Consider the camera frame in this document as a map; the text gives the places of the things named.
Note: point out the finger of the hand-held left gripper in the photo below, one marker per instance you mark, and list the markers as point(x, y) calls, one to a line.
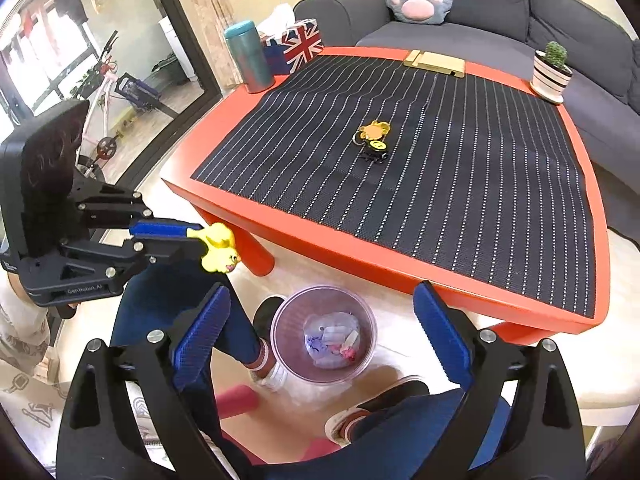
point(170, 249)
point(160, 229)

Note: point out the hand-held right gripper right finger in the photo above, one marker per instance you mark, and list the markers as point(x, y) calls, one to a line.
point(445, 340)

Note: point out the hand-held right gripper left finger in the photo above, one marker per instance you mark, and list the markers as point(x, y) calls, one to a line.
point(200, 340)

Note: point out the yellow toy figure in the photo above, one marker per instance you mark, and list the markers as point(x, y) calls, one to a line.
point(220, 255)

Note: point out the translucent purple trash bin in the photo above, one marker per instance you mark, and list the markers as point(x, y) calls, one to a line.
point(287, 330)

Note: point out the person's left forearm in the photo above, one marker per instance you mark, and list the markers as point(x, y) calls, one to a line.
point(25, 350)

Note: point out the person's left leg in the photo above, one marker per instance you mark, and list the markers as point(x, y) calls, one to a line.
point(150, 305)

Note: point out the person's leg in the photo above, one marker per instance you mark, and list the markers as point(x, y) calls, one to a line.
point(150, 305)
point(415, 435)

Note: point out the pink stool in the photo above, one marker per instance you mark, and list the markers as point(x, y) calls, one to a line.
point(235, 402)

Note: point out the person's left black shoe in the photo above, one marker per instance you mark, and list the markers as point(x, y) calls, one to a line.
point(267, 315)

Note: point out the person's black shoe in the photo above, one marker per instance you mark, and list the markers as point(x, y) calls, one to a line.
point(390, 395)
point(267, 315)

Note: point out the white pink bicycle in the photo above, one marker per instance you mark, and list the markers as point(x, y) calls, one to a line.
point(107, 147)

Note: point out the person's right black shoe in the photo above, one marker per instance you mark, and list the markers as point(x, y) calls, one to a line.
point(390, 395)

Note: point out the person's right leg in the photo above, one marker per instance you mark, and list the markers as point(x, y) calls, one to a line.
point(415, 435)

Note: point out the red table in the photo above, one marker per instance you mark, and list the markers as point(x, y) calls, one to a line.
point(206, 140)

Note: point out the crumpled clear plastic bag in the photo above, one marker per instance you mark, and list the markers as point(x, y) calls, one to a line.
point(320, 355)

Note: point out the black striped table mat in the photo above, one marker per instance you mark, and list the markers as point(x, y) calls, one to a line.
point(450, 185)

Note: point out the glass sliding door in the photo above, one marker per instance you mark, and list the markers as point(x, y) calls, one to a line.
point(150, 35)

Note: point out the teal tumbler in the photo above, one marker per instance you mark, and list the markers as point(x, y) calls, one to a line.
point(247, 60)

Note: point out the flag print tissue box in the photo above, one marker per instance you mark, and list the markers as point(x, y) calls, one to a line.
point(300, 47)

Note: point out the beige patterned curtain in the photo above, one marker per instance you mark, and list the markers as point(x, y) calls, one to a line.
point(210, 0)

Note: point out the wooden phone stand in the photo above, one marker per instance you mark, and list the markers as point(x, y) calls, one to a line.
point(440, 64)

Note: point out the potted cactus in striped pot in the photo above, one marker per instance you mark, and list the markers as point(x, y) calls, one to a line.
point(547, 80)

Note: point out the grey pink paw cushion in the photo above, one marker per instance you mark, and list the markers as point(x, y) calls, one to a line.
point(417, 5)

